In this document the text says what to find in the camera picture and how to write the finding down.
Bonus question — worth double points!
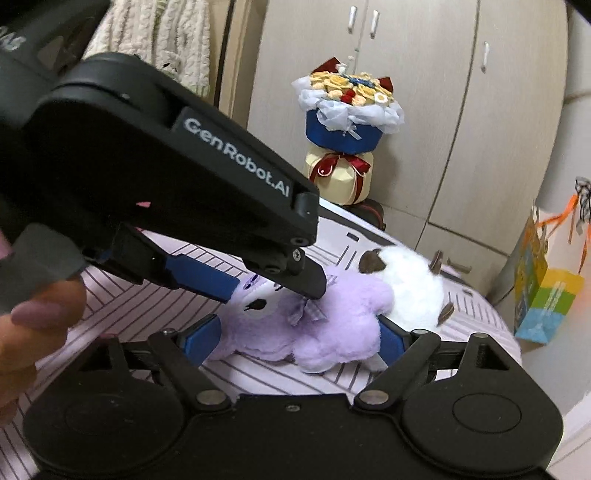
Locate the hanging black cables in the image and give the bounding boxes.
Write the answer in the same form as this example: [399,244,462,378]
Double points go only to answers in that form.
[573,176,591,222]

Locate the purple plush toy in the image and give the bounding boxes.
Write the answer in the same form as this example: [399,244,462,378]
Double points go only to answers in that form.
[210,272,393,374]

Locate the white plush toy brown ears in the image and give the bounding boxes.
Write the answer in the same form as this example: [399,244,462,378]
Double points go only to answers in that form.
[359,246,458,330]

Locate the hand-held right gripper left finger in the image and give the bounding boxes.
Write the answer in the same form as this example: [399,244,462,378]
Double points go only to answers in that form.
[74,314,234,411]

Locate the beige wardrobe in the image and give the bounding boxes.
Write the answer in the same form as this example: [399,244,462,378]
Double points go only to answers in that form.
[217,0,571,296]

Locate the cream knit sweater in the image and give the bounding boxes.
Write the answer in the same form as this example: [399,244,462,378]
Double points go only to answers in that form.
[85,0,222,100]

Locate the blue wrapped flower bouquet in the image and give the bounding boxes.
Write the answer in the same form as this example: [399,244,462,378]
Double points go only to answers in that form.
[292,56,406,206]

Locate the striped bed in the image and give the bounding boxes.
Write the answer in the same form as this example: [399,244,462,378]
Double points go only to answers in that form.
[0,198,522,480]

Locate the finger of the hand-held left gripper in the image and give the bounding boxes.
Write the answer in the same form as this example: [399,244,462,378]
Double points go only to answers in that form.
[83,224,242,304]
[242,249,328,301]

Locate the person's left hand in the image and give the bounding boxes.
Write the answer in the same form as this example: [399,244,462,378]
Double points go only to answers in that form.
[0,278,100,426]

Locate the colourful paper gift bag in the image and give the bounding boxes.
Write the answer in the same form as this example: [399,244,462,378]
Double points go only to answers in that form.
[513,194,586,346]

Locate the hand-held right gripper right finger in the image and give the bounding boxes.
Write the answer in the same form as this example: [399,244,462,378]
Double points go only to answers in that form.
[353,315,513,411]

